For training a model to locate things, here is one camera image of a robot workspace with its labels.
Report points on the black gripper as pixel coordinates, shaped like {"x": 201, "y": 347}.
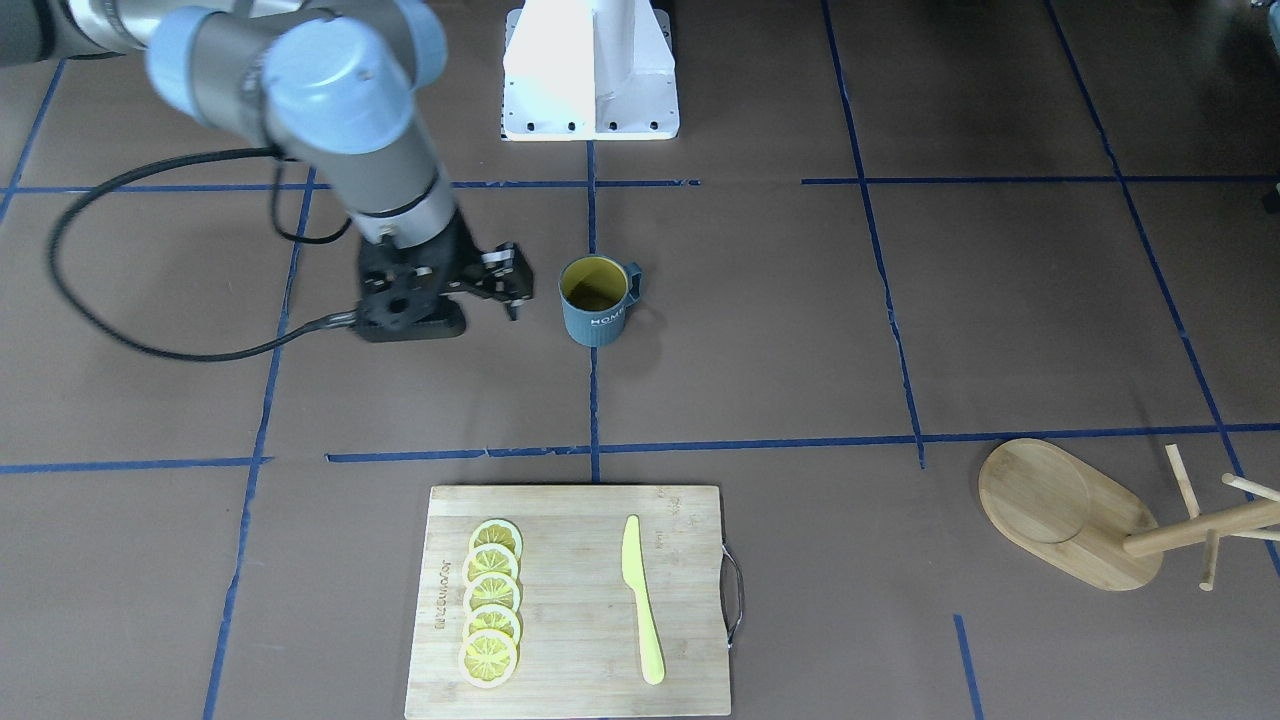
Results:
{"x": 463, "y": 256}

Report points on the dark teal mug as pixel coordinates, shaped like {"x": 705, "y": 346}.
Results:
{"x": 596, "y": 292}

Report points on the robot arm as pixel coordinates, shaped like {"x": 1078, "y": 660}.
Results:
{"x": 331, "y": 83}

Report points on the wooden cup rack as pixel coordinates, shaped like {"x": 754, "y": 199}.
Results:
{"x": 1071, "y": 515}

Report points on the lemon slice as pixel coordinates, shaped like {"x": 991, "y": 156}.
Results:
{"x": 498, "y": 531}
{"x": 493, "y": 588}
{"x": 488, "y": 658}
{"x": 496, "y": 617}
{"x": 490, "y": 558}

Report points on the bamboo cutting board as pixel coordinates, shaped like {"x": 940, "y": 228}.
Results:
{"x": 578, "y": 654}

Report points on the yellow plastic knife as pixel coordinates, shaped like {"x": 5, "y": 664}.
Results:
{"x": 652, "y": 663}

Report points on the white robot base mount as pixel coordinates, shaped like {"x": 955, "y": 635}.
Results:
{"x": 577, "y": 71}

